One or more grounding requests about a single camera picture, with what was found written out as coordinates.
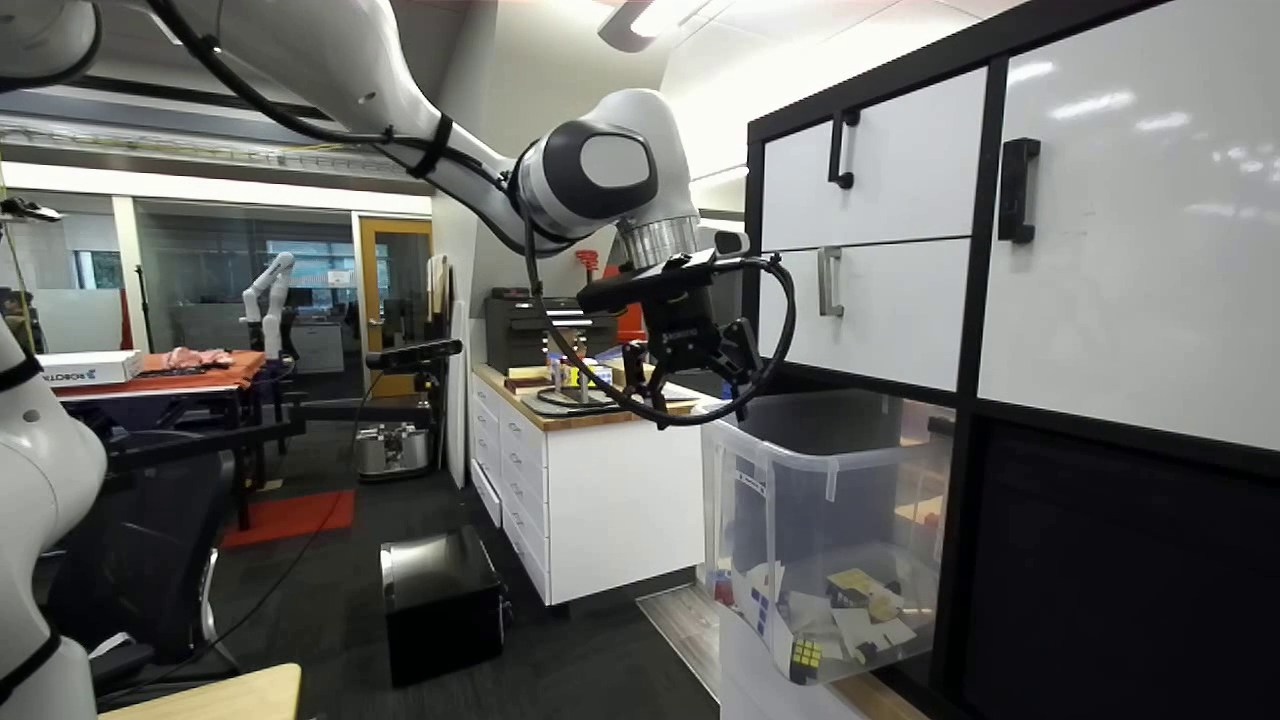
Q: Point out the black rubik's cube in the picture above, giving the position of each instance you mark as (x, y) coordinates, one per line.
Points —
(806, 654)

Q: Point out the black office chair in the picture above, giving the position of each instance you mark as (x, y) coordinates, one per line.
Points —
(144, 545)

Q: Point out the red floor mat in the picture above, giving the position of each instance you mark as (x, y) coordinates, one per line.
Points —
(286, 519)

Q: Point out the orange wooden door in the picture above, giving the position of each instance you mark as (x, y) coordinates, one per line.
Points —
(401, 282)

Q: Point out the small white robot arm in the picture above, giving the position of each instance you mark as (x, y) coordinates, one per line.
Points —
(264, 294)

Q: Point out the black frame shelf unit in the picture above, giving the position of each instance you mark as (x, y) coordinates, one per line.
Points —
(982, 265)

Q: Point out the silver metal pot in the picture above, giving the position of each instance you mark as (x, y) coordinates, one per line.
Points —
(389, 451)

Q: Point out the white cabinet with wooden top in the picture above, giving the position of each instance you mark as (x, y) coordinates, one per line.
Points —
(615, 505)

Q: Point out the reddish cloth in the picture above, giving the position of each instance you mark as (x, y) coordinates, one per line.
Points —
(185, 361)

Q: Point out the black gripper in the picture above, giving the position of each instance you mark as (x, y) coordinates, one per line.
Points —
(682, 313)

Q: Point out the black box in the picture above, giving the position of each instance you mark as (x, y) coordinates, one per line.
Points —
(441, 613)

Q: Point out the black appliance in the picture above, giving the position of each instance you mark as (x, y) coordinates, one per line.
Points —
(524, 324)

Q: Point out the white cabinet door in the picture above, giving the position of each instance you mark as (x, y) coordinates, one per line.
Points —
(1147, 294)

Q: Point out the red table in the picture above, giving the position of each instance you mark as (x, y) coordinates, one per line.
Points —
(201, 383)

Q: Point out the white cube with blue stickers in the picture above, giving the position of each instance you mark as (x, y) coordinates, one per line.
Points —
(761, 605)

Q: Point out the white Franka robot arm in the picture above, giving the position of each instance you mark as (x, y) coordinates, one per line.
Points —
(587, 166)

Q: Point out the flat white box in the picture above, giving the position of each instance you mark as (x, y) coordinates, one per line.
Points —
(86, 371)

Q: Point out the red wall cabinet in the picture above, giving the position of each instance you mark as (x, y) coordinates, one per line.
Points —
(635, 324)

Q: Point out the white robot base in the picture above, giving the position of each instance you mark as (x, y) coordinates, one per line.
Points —
(42, 535)

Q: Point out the clear plastic storage container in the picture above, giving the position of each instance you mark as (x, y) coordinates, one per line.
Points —
(803, 495)

